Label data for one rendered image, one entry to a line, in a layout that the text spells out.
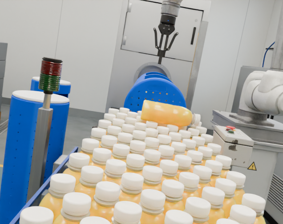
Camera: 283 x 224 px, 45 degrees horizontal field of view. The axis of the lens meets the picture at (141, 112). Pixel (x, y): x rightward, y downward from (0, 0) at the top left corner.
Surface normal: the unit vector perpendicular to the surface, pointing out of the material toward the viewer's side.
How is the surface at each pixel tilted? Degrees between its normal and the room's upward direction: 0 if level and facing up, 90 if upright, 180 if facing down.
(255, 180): 90
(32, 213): 0
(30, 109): 90
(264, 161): 90
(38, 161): 90
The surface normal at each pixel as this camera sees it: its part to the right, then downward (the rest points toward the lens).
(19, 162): -0.16, 0.13
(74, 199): 0.18, -0.97
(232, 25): 0.09, 0.17
